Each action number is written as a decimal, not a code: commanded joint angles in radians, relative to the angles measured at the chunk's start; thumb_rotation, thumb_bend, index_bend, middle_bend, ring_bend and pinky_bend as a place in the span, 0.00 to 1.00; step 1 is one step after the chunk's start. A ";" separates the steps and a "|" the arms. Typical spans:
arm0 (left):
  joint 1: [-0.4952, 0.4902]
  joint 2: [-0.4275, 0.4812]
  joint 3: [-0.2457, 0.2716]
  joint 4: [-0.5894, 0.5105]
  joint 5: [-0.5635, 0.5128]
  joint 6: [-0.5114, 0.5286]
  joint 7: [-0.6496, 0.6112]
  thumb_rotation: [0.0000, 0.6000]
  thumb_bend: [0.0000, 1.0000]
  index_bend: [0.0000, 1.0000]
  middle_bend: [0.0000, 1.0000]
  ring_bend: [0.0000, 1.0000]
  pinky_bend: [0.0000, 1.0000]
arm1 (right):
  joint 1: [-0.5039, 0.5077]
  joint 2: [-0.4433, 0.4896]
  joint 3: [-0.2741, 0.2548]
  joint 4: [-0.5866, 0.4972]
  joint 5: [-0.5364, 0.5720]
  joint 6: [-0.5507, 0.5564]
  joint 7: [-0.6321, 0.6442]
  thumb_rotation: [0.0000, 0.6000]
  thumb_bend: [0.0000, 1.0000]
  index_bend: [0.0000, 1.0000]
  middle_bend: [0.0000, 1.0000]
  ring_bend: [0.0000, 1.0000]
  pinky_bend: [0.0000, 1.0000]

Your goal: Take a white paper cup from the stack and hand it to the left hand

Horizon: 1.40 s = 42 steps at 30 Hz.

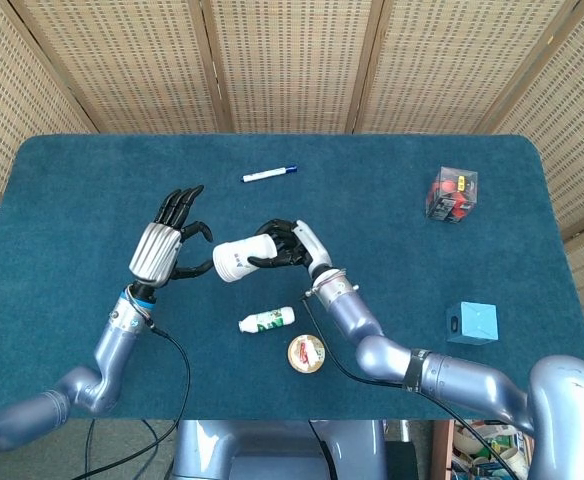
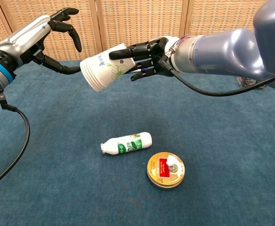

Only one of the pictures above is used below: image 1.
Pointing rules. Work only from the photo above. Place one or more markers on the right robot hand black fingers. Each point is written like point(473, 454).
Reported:
point(292, 250)

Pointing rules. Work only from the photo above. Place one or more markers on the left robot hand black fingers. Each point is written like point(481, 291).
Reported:
point(154, 255)

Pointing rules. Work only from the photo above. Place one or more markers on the white plastic jar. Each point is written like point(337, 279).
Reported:
point(234, 260)

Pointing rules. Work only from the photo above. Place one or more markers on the right robot arm silver-blue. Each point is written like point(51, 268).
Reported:
point(472, 382)

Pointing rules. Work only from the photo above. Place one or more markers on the left robot arm silver-blue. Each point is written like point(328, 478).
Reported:
point(112, 350)

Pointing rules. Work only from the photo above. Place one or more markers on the white bottle with green label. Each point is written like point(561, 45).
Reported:
point(267, 320)

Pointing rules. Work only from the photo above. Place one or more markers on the white marker with blue cap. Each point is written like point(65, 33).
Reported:
point(267, 174)

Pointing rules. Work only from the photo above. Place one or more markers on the dark teal table cloth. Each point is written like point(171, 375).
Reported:
point(97, 175)

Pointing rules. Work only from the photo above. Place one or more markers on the round tan lid red print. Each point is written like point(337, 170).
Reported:
point(306, 353)

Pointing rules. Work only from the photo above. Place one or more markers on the clear box with red toy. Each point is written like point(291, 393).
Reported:
point(451, 196)

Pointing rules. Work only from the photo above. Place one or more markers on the woven bamboo screen panel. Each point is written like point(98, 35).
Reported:
point(137, 65)
point(447, 65)
point(572, 125)
point(2, 100)
point(292, 65)

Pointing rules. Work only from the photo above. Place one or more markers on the light blue cube box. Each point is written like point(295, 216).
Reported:
point(474, 324)

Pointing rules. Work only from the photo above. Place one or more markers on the silver-blue robot torso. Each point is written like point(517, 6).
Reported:
point(272, 450)

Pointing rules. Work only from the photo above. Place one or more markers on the wooden bin of clutter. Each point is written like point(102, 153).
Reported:
point(487, 450)

